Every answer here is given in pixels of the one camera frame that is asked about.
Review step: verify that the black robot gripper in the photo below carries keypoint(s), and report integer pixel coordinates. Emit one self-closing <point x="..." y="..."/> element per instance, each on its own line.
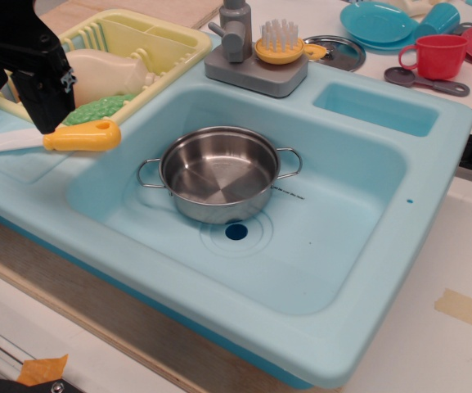
<point x="41" y="72"/>

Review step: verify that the yellow handled white toy knife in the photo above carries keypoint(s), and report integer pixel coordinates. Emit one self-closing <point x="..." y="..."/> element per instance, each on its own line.
<point x="97" y="135"/>

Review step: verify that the stainless steel pot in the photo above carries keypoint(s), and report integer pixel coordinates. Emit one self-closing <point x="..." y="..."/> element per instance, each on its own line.
<point x="220" y="174"/>

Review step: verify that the silver pot lid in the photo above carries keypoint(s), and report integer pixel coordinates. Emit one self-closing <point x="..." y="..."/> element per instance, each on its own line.
<point x="335" y="51"/>

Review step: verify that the cream plastic bottle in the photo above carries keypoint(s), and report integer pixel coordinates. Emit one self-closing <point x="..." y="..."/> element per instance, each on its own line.
<point x="101" y="74"/>

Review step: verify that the green plastic toy vegetable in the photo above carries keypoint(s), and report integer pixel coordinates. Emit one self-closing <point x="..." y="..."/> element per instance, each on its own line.
<point x="106" y="108"/>

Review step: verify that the pale yellow dish rack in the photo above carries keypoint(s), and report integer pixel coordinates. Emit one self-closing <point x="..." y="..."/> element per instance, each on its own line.
<point x="167" y="50"/>

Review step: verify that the grey toy faucet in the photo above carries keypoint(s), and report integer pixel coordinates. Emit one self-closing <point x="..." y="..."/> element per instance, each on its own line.
<point x="235" y="62"/>

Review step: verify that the yellow dish brush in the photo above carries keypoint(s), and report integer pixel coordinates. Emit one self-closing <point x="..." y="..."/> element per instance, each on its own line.
<point x="280" y="44"/>

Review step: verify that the light blue toy sink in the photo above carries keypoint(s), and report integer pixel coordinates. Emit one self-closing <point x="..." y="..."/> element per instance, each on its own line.
<point x="301" y="288"/>

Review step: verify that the orange tape piece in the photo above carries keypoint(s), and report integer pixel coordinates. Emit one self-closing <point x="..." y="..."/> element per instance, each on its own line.
<point x="37" y="371"/>

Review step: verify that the plywood base board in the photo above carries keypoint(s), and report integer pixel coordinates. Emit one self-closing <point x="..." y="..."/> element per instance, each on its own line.
<point x="145" y="335"/>

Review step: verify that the teal plastic plate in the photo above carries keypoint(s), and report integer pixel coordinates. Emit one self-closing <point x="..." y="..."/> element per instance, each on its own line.
<point x="378" y="25"/>

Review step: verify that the grey plastic spoon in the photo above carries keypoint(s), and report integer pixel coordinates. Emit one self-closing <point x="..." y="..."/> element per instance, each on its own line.
<point x="407" y="78"/>

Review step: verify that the red plastic cup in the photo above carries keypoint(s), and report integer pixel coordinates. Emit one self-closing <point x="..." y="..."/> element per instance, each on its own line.
<point x="435" y="57"/>

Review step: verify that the teal plastic cup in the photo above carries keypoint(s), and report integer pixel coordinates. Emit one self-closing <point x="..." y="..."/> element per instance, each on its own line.
<point x="443" y="18"/>

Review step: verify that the beige masking tape strip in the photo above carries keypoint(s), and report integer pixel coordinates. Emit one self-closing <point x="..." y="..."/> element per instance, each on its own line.
<point x="456" y="305"/>

